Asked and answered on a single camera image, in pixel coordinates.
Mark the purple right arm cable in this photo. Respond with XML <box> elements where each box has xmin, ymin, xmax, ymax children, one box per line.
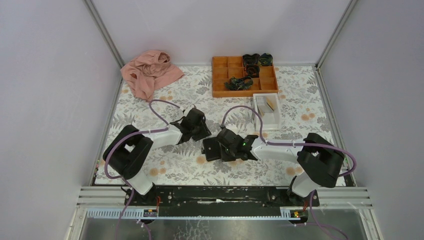
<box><xmin>221</xmin><ymin>105</ymin><xmax>358</xmax><ymax>240</ymax></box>

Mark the white plastic card tray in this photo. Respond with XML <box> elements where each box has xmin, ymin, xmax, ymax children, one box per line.
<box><xmin>252</xmin><ymin>93</ymin><xmax>282</xmax><ymax>131</ymax></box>

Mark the tangled dark strap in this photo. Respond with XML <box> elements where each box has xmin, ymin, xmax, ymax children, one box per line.
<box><xmin>223</xmin><ymin>75</ymin><xmax>255</xmax><ymax>92</ymax></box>

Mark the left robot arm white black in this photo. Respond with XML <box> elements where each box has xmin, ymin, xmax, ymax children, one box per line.
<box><xmin>103</xmin><ymin>108</ymin><xmax>211</xmax><ymax>206</ymax></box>

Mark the slotted aluminium cable rail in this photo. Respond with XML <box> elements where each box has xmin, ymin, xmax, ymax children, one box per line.
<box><xmin>86</xmin><ymin>206</ymin><xmax>308</xmax><ymax>221</ymax></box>

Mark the pink crumpled cloth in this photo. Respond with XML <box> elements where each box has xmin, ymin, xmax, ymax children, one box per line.
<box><xmin>120</xmin><ymin>50</ymin><xmax>184</xmax><ymax>101</ymax></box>

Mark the green black rolled strap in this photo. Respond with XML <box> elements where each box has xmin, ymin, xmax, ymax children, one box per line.
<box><xmin>258</xmin><ymin>52</ymin><xmax>275</xmax><ymax>67</ymax></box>

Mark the small dark rolled strap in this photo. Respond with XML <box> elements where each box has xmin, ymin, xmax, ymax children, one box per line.
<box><xmin>245</xmin><ymin>64</ymin><xmax>261</xmax><ymax>79</ymax></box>

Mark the dark rolled strap in tray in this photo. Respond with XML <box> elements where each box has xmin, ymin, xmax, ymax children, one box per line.
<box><xmin>242</xmin><ymin>53</ymin><xmax>261</xmax><ymax>67</ymax></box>

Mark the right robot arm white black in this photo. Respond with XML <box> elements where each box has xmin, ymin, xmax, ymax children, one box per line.
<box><xmin>216</xmin><ymin>128</ymin><xmax>345</xmax><ymax>206</ymax></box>

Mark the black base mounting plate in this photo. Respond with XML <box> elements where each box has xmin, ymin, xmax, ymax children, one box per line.
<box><xmin>124</xmin><ymin>185</ymin><xmax>320</xmax><ymax>210</ymax></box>

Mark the black blue card holder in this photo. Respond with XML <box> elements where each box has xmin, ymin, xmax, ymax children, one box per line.
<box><xmin>201</xmin><ymin>137</ymin><xmax>221</xmax><ymax>162</ymax></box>

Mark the floral patterned table mat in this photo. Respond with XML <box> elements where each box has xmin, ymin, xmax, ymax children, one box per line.
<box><xmin>105</xmin><ymin>66</ymin><xmax>333</xmax><ymax>186</ymax></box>

